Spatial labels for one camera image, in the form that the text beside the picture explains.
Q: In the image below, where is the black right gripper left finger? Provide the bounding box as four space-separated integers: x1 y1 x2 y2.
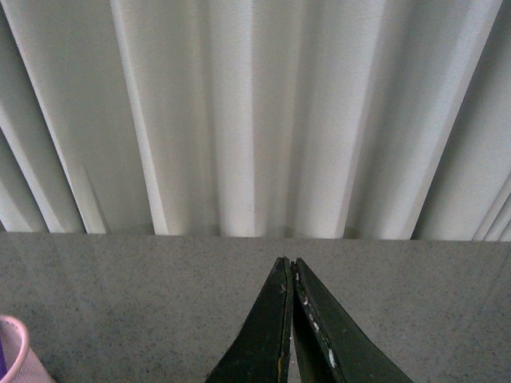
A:
206 257 294 383

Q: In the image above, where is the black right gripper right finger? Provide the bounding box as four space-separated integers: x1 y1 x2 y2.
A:
291 259 410 382

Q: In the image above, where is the purple marker pen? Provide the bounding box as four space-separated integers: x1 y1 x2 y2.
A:
0 342 7 380

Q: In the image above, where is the pink mesh pen cup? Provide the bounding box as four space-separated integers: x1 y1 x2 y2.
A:
1 314 55 383

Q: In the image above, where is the white pleated curtain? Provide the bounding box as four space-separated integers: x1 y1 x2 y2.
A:
1 1 510 241

